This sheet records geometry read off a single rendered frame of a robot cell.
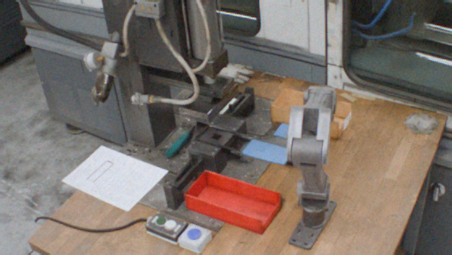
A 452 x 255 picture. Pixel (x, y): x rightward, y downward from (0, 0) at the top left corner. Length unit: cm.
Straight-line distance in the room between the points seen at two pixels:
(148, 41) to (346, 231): 78
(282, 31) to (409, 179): 85
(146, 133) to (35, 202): 152
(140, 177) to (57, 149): 186
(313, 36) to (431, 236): 101
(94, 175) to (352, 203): 83
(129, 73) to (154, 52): 15
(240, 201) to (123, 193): 37
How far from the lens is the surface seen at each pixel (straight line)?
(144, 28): 164
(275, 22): 225
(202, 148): 174
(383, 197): 168
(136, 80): 177
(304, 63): 224
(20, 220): 321
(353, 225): 159
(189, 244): 153
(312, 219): 154
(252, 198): 166
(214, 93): 163
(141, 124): 187
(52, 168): 349
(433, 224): 246
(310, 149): 124
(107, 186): 180
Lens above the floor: 205
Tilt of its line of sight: 36 degrees down
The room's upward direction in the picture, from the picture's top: 6 degrees counter-clockwise
